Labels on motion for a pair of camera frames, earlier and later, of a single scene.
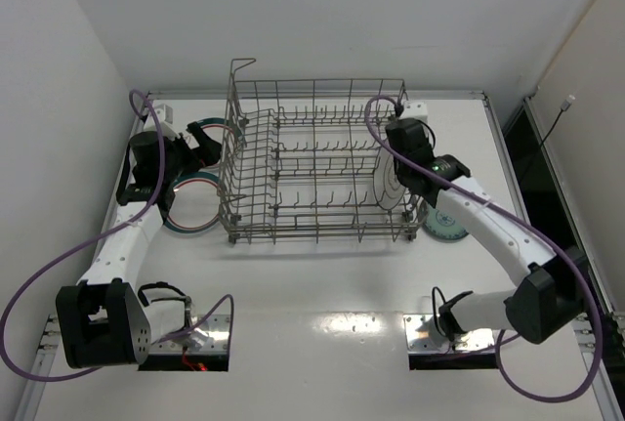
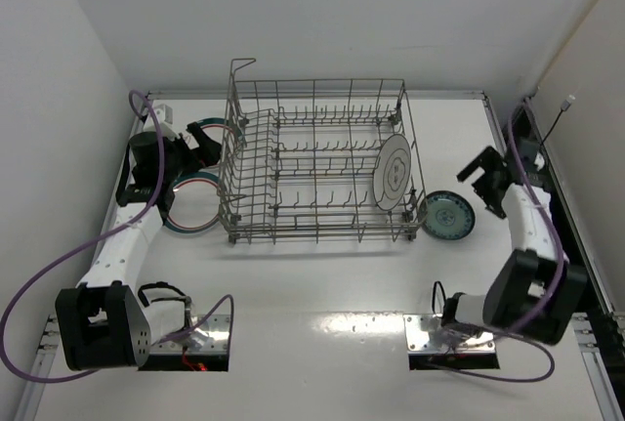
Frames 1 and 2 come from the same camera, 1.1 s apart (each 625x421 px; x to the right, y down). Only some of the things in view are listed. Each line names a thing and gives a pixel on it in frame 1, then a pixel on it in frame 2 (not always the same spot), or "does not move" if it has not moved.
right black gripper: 407,167 → 486,180
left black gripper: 193,153 does not move
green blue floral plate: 441,226 does not move
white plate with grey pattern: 388,190 does not move
